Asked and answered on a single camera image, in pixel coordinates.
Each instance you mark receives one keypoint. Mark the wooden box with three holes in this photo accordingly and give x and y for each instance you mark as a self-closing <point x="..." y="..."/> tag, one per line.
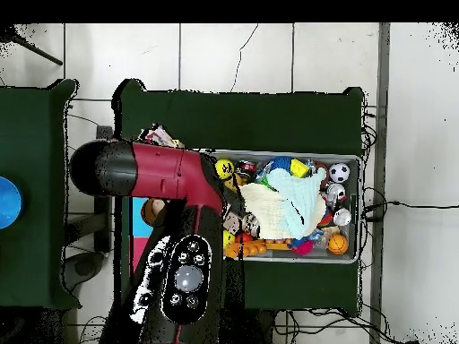
<point x="138" y="222"/>

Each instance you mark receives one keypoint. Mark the black white soccer ball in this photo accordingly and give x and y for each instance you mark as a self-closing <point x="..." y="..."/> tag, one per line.
<point x="339" y="172"/>

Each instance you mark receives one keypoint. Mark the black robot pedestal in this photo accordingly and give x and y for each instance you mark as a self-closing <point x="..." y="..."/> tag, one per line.
<point x="261" y="329"/>

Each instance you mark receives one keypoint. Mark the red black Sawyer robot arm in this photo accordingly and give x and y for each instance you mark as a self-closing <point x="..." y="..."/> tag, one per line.
<point x="161" y="172"/>

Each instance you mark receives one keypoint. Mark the yellow ball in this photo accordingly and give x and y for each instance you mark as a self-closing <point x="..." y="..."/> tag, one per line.
<point x="225" y="168"/>

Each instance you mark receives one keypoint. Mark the cream waffle cloth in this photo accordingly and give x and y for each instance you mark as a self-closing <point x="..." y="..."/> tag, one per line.
<point x="258" y="208"/>

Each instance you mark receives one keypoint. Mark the brown cream ball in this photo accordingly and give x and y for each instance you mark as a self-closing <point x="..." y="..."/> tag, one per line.
<point x="152" y="209"/>

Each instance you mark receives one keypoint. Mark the silver tin can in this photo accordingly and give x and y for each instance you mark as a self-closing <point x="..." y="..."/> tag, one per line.
<point x="335" y="193"/>

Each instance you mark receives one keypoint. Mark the black tripod leg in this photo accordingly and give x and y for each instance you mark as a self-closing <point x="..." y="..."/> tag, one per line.
<point x="39" y="53"/>

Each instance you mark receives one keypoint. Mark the blue round bowl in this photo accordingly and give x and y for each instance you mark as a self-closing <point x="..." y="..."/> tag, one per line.
<point x="9" y="202"/>

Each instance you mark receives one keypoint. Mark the multicoloured patterned cloth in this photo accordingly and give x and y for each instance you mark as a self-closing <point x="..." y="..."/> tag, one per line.
<point x="161" y="136"/>

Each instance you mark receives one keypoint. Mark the orange toy block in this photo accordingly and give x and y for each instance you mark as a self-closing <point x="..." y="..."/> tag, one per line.
<point x="252" y="248"/>

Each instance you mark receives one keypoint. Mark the mint green waffle cloth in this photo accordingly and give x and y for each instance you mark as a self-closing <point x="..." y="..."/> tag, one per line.
<point x="297" y="186"/>

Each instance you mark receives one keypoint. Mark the orange toy basketball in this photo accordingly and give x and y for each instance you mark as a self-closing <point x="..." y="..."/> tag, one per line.
<point x="337" y="244"/>

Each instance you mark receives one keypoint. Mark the dark green tablecloth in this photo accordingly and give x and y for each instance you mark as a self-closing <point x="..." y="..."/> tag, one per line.
<point x="233" y="122"/>
<point x="36" y="251"/>

